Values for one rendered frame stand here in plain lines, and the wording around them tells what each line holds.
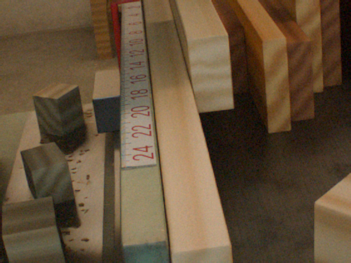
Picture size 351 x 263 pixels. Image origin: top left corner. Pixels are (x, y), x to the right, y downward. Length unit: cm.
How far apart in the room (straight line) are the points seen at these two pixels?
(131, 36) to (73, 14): 356
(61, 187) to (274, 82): 23
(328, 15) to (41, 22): 361
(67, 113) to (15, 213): 21
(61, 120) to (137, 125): 38
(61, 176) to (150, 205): 32
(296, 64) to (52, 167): 23
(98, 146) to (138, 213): 41
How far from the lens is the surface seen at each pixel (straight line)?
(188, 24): 36
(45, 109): 68
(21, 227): 46
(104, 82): 65
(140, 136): 28
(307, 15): 44
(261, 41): 38
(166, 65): 38
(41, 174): 55
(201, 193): 25
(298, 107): 41
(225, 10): 49
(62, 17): 399
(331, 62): 46
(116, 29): 49
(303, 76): 41
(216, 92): 35
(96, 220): 53
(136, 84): 34
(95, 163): 61
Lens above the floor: 108
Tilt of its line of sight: 25 degrees down
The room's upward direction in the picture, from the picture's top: 7 degrees counter-clockwise
